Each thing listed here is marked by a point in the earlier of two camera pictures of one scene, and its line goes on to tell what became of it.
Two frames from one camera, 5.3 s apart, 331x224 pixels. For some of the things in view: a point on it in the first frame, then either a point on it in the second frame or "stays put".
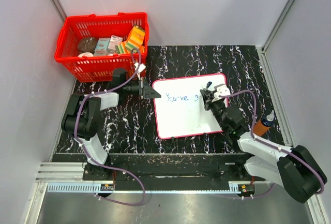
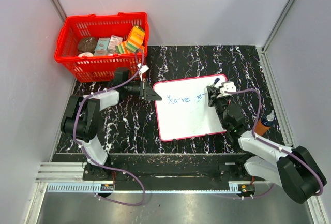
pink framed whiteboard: [181, 110] stays put
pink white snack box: [115, 41] stays put
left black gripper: [146, 91] stays put
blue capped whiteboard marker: [209, 84] -> [215, 81]
